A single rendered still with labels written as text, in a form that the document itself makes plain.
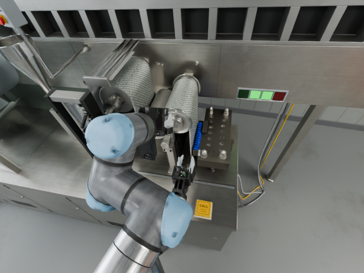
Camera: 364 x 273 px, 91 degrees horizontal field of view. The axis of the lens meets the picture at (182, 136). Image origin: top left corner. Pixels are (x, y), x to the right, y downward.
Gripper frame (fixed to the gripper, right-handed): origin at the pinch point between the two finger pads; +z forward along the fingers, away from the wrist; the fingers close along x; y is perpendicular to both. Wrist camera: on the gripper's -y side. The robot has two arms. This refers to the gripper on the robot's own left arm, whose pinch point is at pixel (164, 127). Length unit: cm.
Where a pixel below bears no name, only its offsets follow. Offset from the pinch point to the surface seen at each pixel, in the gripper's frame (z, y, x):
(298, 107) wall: 193, 17, -117
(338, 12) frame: 20, 46, -57
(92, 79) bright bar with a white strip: -0.4, 14.8, 28.3
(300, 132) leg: 83, -4, -79
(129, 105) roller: 11.3, 6.4, 19.4
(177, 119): 10.6, 2.2, -2.3
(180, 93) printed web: 19.2, 13.4, -0.7
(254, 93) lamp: 43, 18, -36
